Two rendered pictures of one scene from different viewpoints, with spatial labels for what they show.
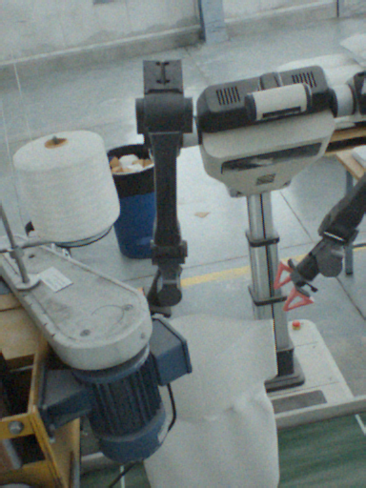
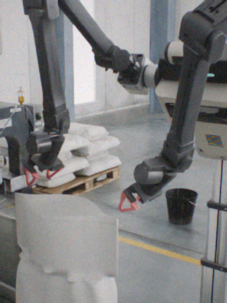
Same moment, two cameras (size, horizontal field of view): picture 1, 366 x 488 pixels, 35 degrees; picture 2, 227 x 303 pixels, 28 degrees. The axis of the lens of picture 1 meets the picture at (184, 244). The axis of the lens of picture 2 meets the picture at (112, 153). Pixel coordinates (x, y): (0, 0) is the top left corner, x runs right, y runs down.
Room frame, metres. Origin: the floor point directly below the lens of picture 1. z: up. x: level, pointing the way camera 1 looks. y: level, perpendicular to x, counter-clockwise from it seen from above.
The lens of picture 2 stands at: (0.16, -1.00, 1.57)
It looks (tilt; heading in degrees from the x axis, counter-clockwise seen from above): 14 degrees down; 39
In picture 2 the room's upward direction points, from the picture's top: straight up
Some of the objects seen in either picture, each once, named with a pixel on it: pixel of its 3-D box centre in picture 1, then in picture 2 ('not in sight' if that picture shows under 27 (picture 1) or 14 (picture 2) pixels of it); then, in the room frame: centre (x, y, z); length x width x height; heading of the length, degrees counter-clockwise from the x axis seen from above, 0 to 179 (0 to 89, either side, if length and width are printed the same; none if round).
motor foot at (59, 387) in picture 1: (71, 395); not in sight; (0.79, 0.26, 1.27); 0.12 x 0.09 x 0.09; 3
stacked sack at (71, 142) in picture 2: not in sight; (56, 143); (3.32, 2.27, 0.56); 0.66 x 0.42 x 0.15; 3
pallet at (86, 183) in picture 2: not in sight; (60, 178); (3.60, 2.51, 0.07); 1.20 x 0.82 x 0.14; 5
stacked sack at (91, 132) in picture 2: not in sight; (77, 131); (3.93, 2.54, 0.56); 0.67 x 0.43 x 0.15; 93
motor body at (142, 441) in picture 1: (122, 396); not in sight; (0.83, 0.17, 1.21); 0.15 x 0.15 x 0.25
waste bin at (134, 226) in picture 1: (138, 202); not in sight; (3.45, 0.25, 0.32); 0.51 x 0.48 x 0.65; 3
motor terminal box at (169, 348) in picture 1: (162, 355); not in sight; (0.88, 0.08, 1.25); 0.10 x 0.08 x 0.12; 28
